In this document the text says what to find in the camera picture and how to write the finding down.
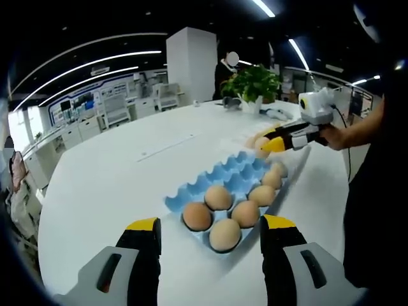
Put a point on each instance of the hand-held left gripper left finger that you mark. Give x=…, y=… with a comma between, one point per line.
x=141, y=258

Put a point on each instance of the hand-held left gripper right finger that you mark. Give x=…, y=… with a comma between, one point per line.
x=279, y=255

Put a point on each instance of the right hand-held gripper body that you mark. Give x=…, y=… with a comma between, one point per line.
x=317, y=106

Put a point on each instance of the cluster of brown eggs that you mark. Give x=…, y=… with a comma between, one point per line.
x=262, y=153

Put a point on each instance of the single brown egg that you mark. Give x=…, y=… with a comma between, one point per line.
x=273, y=179
x=262, y=195
x=217, y=197
x=244, y=213
x=224, y=235
x=282, y=169
x=197, y=216

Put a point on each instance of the blue egg tray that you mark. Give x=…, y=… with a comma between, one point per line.
x=229, y=173

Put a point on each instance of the white plastic egg holder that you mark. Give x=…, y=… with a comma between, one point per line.
x=236, y=140

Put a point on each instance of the person's right hand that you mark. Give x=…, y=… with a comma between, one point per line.
x=334, y=138

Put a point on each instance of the white blue device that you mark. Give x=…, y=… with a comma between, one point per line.
x=275, y=113

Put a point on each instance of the ceiling light strip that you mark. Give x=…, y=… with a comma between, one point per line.
x=298, y=52
x=124, y=69
x=264, y=9
x=143, y=52

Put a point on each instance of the grey gadget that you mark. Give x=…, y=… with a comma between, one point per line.
x=232, y=102

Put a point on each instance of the green potted plant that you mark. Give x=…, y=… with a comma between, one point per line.
x=255, y=81

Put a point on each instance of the white table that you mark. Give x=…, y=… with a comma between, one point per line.
x=111, y=191

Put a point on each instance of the white flat strip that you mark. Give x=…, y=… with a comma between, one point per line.
x=165, y=147

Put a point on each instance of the person's dark clothing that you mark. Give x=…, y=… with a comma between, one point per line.
x=376, y=207

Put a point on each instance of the white office chair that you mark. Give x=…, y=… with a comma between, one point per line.
x=169, y=95
x=116, y=110

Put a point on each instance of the white square pillar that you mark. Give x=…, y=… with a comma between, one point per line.
x=191, y=63

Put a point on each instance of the white lab counter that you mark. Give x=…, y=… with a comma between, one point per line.
x=70, y=134

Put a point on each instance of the black monitor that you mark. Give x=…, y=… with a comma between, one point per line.
x=65, y=105

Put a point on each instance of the ceiling air conditioner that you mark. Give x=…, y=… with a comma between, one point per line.
x=100, y=70

